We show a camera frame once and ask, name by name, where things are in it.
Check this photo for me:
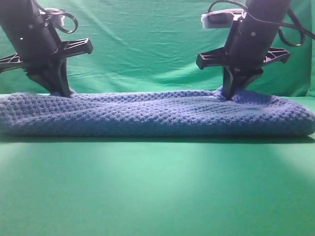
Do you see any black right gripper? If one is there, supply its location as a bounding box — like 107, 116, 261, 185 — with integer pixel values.
0, 0, 93, 97

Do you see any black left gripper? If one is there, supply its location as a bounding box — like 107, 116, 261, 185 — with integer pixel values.
196, 0, 290, 100

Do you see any blue waffle-weave towel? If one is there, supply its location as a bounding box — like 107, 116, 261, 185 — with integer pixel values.
0, 88, 315, 137

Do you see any green fabric backdrop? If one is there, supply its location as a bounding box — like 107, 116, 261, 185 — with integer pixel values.
0, 0, 315, 96

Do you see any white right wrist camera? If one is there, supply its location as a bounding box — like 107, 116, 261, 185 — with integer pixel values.
45, 8, 65, 27

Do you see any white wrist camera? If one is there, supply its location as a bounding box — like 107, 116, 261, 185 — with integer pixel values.
201, 8, 245, 29
45, 8, 65, 27

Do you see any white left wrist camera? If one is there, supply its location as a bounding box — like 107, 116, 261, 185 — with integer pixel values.
201, 8, 245, 29

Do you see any black right camera cable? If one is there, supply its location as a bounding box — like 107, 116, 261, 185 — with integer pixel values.
31, 0, 79, 34

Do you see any black camera cable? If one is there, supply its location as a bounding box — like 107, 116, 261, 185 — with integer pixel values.
31, 0, 79, 34
207, 0, 315, 48

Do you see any black left camera cable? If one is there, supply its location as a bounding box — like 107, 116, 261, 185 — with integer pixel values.
207, 0, 315, 48

